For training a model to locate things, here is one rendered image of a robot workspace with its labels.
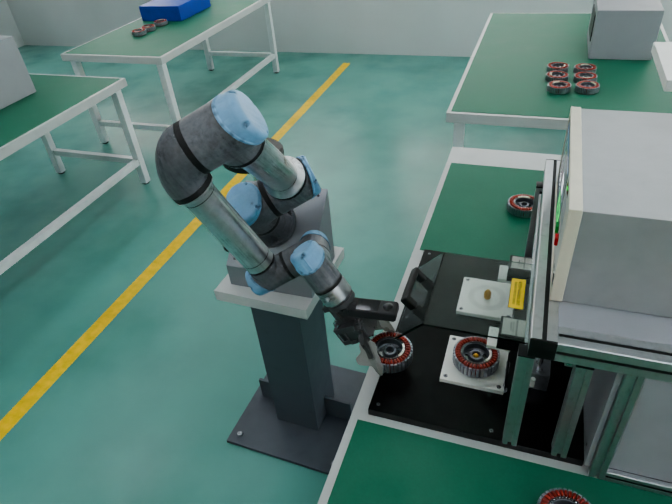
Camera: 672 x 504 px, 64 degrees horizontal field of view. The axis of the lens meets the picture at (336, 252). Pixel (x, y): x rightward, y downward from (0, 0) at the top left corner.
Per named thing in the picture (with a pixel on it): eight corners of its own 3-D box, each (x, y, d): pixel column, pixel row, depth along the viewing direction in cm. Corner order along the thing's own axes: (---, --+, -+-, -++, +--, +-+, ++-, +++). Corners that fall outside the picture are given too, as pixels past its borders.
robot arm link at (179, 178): (124, 170, 101) (263, 309, 133) (172, 140, 99) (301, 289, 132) (128, 140, 109) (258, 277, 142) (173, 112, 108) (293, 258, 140)
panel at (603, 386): (583, 464, 111) (617, 369, 93) (581, 268, 160) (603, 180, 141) (589, 466, 111) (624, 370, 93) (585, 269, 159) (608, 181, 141)
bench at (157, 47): (95, 145, 447) (59, 54, 402) (209, 68, 587) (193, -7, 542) (187, 154, 420) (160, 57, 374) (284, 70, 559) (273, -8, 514)
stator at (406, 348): (361, 369, 131) (361, 358, 129) (374, 336, 139) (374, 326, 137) (406, 379, 128) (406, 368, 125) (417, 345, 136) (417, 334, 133)
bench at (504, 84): (440, 236, 307) (446, 112, 262) (482, 108, 443) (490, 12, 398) (656, 265, 273) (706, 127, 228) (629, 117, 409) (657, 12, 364)
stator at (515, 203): (541, 219, 184) (543, 210, 182) (507, 218, 187) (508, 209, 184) (538, 202, 193) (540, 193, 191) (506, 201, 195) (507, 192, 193)
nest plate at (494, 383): (439, 381, 131) (439, 378, 130) (449, 337, 142) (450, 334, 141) (503, 395, 126) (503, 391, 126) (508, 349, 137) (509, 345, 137)
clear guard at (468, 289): (394, 339, 111) (394, 318, 108) (419, 268, 129) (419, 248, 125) (562, 371, 101) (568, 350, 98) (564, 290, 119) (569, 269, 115)
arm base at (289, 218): (243, 239, 166) (228, 231, 157) (261, 194, 168) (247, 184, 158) (285, 254, 161) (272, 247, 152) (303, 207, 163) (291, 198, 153)
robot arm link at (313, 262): (315, 232, 124) (316, 246, 117) (341, 267, 128) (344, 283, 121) (287, 250, 126) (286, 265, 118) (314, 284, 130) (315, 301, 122)
